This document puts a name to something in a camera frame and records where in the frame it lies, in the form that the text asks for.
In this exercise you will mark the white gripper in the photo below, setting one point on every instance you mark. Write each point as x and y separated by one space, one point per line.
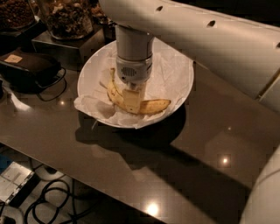
135 71

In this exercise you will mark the yellow banana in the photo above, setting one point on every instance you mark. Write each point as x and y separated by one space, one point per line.
147 107

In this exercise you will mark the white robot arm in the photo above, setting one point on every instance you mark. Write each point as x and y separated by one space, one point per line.
219 159

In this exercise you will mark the white bowl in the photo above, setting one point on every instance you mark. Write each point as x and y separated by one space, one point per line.
87 78

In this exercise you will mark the white paper liner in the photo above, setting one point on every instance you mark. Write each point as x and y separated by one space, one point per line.
172 75

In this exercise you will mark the metal stand block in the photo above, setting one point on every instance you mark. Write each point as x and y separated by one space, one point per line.
72 54

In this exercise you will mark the glass jar of nuts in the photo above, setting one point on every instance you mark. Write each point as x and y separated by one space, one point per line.
67 19

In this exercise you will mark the black device with label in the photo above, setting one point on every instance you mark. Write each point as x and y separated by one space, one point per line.
30 72

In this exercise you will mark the glass jar of cereal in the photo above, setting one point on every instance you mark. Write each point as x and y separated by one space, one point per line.
15 14

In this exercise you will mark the grey box on floor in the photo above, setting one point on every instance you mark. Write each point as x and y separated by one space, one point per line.
16 183

